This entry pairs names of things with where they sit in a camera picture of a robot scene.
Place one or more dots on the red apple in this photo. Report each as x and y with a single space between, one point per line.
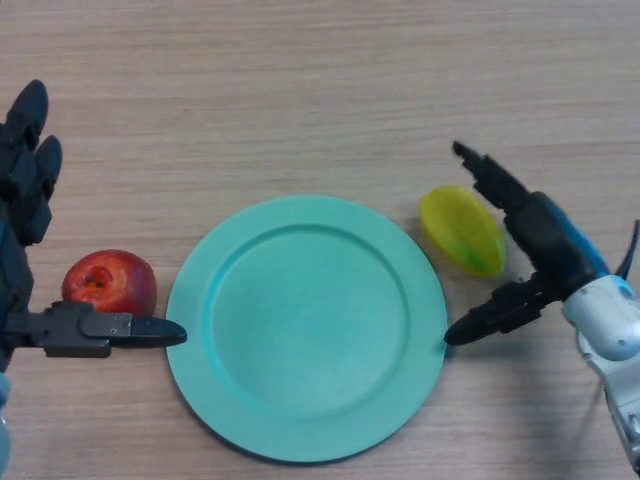
115 280

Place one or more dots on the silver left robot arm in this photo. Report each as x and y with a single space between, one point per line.
4 425

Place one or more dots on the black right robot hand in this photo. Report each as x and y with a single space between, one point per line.
547 235

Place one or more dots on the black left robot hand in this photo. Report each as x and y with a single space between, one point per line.
15 210

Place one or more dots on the green round plate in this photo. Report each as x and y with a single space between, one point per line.
310 330

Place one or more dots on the yellow starfruit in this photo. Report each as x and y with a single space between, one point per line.
460 230

